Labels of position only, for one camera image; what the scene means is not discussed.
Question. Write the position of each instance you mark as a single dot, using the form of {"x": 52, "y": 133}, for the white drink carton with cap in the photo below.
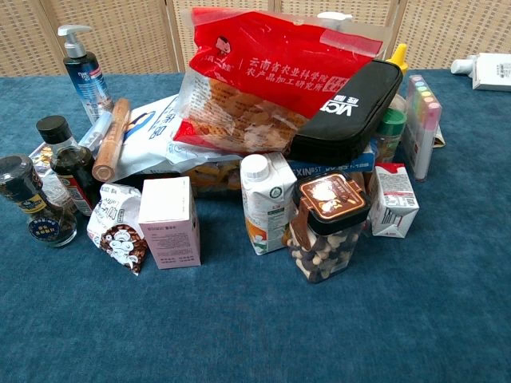
{"x": 265, "y": 203}

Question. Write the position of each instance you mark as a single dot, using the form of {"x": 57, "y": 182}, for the orange snack package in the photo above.
{"x": 215, "y": 175}

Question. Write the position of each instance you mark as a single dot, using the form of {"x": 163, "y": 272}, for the white and blue plastic bag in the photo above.
{"x": 155, "y": 139}

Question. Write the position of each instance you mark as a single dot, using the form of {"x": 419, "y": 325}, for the pastel highlighter pen pack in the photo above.
{"x": 421, "y": 119}

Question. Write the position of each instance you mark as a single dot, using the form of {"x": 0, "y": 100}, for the flat printed snack packet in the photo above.
{"x": 42, "y": 153}

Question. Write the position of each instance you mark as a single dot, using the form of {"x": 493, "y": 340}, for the pink cardboard box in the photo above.
{"x": 171, "y": 223}

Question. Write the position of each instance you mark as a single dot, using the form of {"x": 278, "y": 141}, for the black zippered pouch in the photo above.
{"x": 351, "y": 115}

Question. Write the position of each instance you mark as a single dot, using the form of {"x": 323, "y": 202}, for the white tube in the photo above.
{"x": 463, "y": 65}

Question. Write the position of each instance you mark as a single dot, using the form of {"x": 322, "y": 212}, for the dark soy sauce bottle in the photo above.
{"x": 72, "y": 167}

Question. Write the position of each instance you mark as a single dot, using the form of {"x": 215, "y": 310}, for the blue table cloth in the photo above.
{"x": 255, "y": 311}

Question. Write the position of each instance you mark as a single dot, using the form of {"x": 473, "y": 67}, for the white box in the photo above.
{"x": 493, "y": 72}

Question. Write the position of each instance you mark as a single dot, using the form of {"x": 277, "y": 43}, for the yellow nozzle squeeze bottle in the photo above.
{"x": 400, "y": 58}

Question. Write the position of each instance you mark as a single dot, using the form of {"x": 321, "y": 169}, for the blue cardboard box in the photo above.
{"x": 339, "y": 167}

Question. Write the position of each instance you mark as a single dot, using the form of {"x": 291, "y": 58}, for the black pepper grinder bottle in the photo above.
{"x": 36, "y": 203}

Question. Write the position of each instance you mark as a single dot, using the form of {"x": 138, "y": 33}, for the coffee bean print packet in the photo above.
{"x": 117, "y": 231}

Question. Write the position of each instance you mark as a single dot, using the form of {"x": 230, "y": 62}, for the woven folding screen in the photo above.
{"x": 131, "y": 32}

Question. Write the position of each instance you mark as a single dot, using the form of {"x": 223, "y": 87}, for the blue pump dispenser bottle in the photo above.
{"x": 85, "y": 76}

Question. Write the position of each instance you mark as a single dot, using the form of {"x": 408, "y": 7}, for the wooden rolling pin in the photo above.
{"x": 112, "y": 139}

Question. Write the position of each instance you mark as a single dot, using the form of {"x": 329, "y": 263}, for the clear cookie jar brown lid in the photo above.
{"x": 327, "y": 227}

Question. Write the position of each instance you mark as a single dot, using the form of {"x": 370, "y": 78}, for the clear plastic tube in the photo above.
{"x": 96, "y": 129}

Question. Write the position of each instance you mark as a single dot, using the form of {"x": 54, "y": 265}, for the green lid spice jar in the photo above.
{"x": 390, "y": 131}

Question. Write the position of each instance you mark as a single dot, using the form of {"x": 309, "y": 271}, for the red and white milk carton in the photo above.
{"x": 393, "y": 201}

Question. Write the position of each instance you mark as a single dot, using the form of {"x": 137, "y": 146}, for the red and transparent snack bag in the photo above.
{"x": 255, "y": 76}

